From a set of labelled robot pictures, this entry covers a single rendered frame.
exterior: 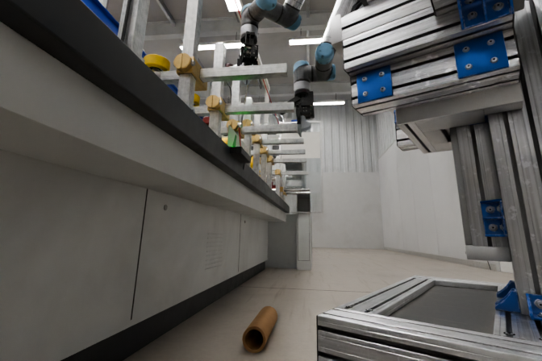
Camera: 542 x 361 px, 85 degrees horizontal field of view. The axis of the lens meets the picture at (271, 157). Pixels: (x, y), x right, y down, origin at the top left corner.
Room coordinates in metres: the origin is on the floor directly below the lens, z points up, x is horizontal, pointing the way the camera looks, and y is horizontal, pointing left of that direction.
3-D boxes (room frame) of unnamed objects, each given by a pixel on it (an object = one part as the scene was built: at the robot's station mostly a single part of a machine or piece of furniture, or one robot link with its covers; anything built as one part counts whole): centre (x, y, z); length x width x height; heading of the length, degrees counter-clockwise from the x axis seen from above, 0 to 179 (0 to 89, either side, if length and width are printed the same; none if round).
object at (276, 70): (0.81, 0.17, 0.84); 0.43 x 0.03 x 0.04; 81
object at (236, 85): (1.27, 0.17, 0.92); 0.03 x 0.03 x 0.48; 81
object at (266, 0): (1.04, 0.03, 1.29); 0.11 x 0.11 x 0.08; 34
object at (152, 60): (0.84, 0.37, 0.85); 0.08 x 0.08 x 0.11
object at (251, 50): (1.10, 0.10, 1.13); 0.09 x 0.08 x 0.12; 11
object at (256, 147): (1.77, 0.09, 0.92); 0.03 x 0.03 x 0.48; 81
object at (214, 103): (1.05, 0.20, 0.84); 0.13 x 0.06 x 0.05; 171
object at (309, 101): (1.27, -0.15, 0.96); 0.09 x 0.08 x 0.12; 81
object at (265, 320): (1.26, 0.02, 0.04); 0.30 x 0.08 x 0.08; 171
